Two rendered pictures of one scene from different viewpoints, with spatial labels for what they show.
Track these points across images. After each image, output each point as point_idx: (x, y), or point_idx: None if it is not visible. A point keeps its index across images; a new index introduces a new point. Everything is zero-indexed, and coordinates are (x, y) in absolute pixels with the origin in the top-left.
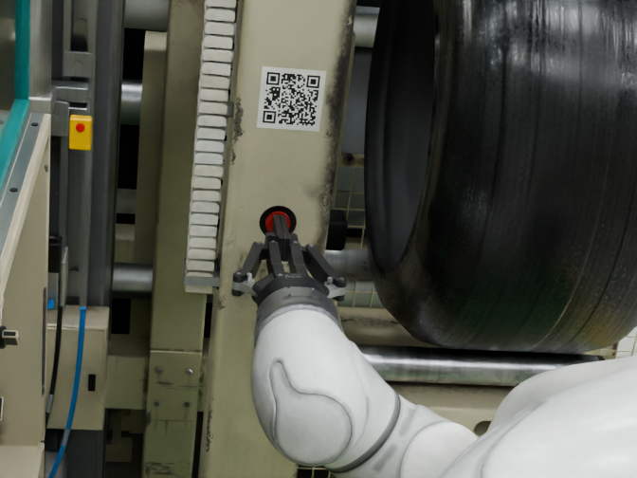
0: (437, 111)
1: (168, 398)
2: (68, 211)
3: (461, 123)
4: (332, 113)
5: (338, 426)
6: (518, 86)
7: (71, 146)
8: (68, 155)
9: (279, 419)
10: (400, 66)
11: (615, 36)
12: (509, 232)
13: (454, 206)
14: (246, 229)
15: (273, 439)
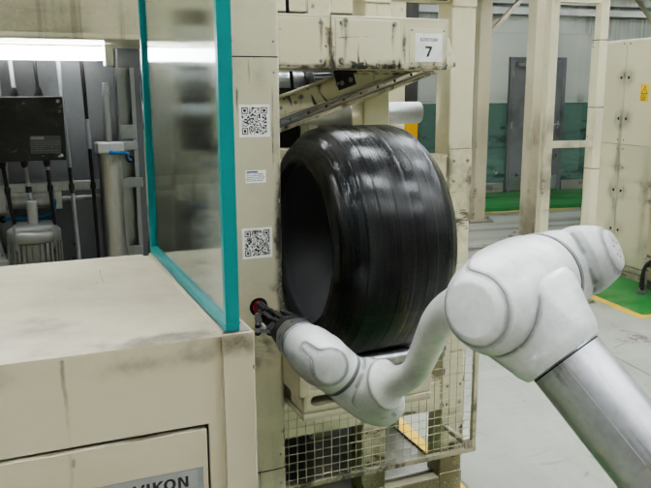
0: (333, 230)
1: None
2: None
3: (348, 231)
4: (277, 246)
5: (341, 361)
6: (370, 210)
7: None
8: None
9: (314, 364)
10: (285, 233)
11: (404, 183)
12: (380, 277)
13: (352, 271)
14: (244, 313)
15: (313, 376)
